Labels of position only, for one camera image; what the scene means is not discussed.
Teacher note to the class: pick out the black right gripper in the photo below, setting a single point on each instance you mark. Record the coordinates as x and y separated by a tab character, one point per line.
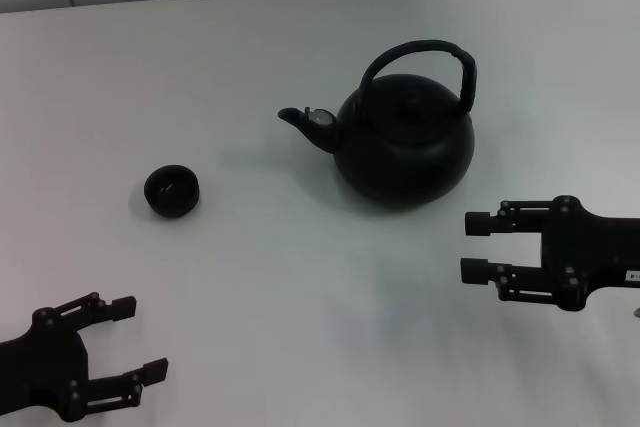
580	252

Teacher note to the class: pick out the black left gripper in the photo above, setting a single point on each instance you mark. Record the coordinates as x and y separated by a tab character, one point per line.
45	362

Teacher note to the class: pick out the black round teapot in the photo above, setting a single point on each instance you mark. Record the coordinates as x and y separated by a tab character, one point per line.
405	157

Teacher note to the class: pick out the small black teacup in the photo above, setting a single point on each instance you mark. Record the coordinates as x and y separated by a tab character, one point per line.
172	202

